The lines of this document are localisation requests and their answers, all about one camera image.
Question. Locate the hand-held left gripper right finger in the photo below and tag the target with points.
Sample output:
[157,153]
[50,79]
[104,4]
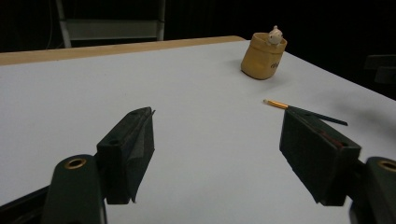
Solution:
[314,155]

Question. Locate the yellow pen holder with figurine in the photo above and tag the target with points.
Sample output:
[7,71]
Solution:
[260,59]

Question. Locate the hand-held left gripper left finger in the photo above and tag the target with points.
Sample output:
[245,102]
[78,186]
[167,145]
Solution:
[124,152]

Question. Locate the black pencil with gold ferrule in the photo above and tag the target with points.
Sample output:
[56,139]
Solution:
[275,104]

